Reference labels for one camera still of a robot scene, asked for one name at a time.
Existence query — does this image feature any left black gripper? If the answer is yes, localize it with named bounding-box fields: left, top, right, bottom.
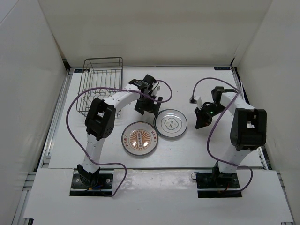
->
left=135, top=93, right=162, bottom=118

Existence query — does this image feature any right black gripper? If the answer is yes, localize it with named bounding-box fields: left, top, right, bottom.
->
left=195, top=104, right=227, bottom=129

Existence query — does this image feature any white plate black lettering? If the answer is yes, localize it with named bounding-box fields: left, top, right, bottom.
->
left=159, top=135, right=184, bottom=141

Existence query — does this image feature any orange sunburst pattern plate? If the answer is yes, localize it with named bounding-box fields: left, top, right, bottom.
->
left=121, top=121, right=159, bottom=157

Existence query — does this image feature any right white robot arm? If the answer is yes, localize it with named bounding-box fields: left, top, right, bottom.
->
left=190, top=86, right=267, bottom=188

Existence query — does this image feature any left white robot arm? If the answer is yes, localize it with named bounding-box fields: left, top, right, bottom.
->
left=77, top=75, right=163, bottom=188

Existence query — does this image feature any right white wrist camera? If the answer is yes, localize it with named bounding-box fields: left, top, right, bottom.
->
left=189, top=96, right=203, bottom=109

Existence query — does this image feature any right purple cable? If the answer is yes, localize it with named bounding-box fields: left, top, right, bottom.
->
left=192, top=77, right=254, bottom=194

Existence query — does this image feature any purple cable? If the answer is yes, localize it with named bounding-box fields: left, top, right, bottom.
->
left=65, top=80, right=173, bottom=197
left=192, top=77, right=254, bottom=194

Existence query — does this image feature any grey wire dish rack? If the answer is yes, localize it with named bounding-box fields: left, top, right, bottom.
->
left=75, top=57, right=123, bottom=116

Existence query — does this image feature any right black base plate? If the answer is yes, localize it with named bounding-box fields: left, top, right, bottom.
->
left=195, top=173, right=242, bottom=198

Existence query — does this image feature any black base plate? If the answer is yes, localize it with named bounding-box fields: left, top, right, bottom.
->
left=69, top=170, right=114, bottom=197
left=195, top=173, right=242, bottom=198

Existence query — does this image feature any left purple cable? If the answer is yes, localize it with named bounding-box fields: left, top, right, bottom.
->
left=65, top=80, right=173, bottom=197

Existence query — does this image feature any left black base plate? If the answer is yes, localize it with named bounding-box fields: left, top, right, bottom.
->
left=69, top=170, right=114, bottom=197

